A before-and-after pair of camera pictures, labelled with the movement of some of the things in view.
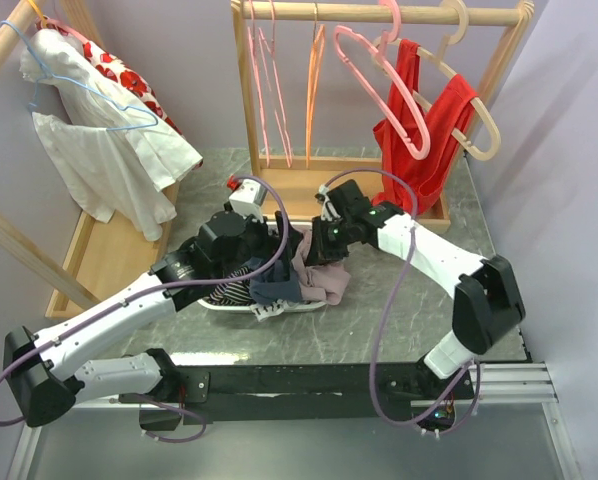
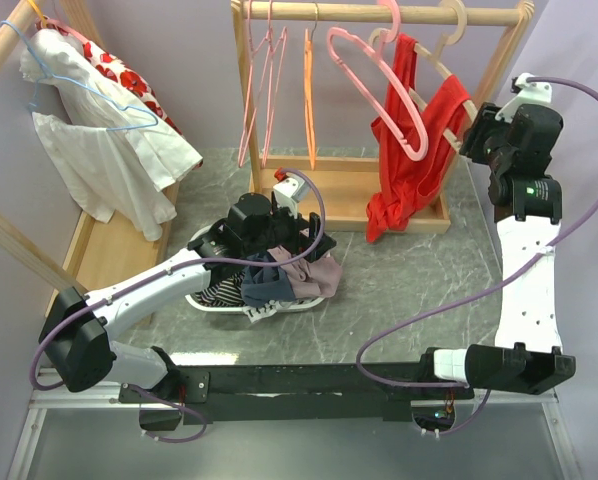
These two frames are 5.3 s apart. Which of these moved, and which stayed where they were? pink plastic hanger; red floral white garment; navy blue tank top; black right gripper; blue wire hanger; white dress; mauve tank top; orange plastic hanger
Moved: mauve tank top; black right gripper; navy blue tank top; orange plastic hanger; pink plastic hanger
Stayed: white dress; red floral white garment; blue wire hanger
